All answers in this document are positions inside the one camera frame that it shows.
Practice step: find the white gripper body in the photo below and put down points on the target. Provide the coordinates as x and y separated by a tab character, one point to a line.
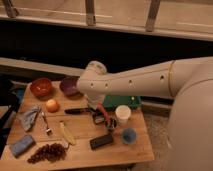
94	100

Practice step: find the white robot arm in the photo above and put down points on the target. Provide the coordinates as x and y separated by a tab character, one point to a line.
188	83

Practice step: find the black measuring cup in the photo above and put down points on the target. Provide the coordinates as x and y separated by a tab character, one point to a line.
98	118

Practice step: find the metal cup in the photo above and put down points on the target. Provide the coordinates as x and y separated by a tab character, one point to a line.
111	124

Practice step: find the white plastic cup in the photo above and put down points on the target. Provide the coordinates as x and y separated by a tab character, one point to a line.
123	114

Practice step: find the blue plastic cup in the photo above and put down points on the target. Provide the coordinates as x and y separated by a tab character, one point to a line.
128	136

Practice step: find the green plastic tray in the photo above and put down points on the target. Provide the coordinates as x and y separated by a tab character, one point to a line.
111	102

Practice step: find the purple bowl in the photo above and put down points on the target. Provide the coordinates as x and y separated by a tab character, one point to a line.
69	86

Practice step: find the black rectangular block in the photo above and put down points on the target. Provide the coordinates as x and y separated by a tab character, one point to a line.
101	141

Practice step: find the orange fruit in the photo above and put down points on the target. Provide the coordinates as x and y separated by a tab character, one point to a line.
52	106

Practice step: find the yellow banana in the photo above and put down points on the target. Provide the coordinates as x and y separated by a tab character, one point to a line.
67	134

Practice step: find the metal spoon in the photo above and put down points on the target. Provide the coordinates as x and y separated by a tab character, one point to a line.
48	130

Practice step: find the red bowl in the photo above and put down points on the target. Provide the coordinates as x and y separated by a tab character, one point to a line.
41	87

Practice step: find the bunch of dark grapes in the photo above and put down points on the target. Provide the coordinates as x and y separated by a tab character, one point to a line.
51	153

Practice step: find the grey cloth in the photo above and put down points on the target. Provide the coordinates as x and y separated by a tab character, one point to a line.
27	118

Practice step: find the blue sponge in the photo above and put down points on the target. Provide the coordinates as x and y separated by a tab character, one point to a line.
22	145

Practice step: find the black handled knife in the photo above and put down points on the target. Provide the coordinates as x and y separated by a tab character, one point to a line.
75	111

